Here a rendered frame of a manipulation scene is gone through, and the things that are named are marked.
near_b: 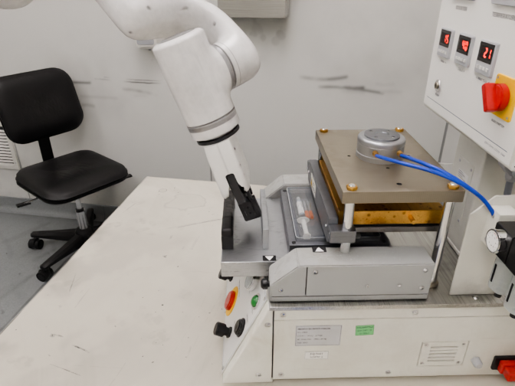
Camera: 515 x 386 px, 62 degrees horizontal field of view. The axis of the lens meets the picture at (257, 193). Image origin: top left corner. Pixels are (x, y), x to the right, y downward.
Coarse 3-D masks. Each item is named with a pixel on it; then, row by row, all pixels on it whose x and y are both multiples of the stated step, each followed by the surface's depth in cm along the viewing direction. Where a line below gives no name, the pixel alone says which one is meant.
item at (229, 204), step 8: (224, 200) 82; (232, 200) 81; (224, 208) 78; (232, 208) 78; (224, 216) 76; (232, 216) 76; (224, 224) 73; (232, 224) 74; (224, 232) 72; (232, 232) 72; (224, 240) 73; (232, 240) 73; (224, 248) 74; (232, 248) 74
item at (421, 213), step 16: (320, 160) 85; (336, 192) 73; (336, 208) 69; (368, 208) 68; (384, 208) 68; (400, 208) 68; (416, 208) 68; (432, 208) 68; (368, 224) 69; (384, 224) 69; (400, 224) 69; (416, 224) 69; (432, 224) 69
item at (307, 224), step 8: (288, 192) 85; (296, 192) 85; (304, 192) 85; (296, 200) 82; (304, 200) 82; (312, 200) 82; (296, 208) 79; (304, 208) 79; (312, 208) 79; (296, 216) 77; (304, 216) 77; (312, 216) 77; (296, 224) 74; (304, 224) 74; (312, 224) 74; (320, 224) 74; (296, 232) 72; (304, 232) 72; (312, 232) 72; (320, 232) 72
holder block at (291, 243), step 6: (282, 192) 87; (282, 198) 85; (282, 204) 84; (288, 204) 82; (282, 210) 84; (288, 210) 81; (288, 216) 79; (288, 222) 77; (288, 228) 75; (288, 234) 73; (384, 234) 73; (288, 240) 72; (294, 240) 72; (384, 240) 71; (288, 246) 72; (294, 246) 71; (300, 246) 71; (306, 246) 71; (312, 246) 71; (318, 246) 71; (324, 246) 71; (330, 246) 71; (336, 246) 71; (354, 246) 71; (360, 246) 71; (366, 246) 71; (372, 246) 71; (378, 246) 71; (384, 246) 71; (288, 252) 72
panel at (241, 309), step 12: (240, 276) 90; (264, 276) 75; (228, 288) 95; (240, 288) 86; (240, 300) 83; (264, 300) 70; (228, 312) 87; (240, 312) 80; (252, 312) 73; (228, 324) 84; (252, 324) 72; (240, 336) 75; (228, 348) 78; (228, 360) 76
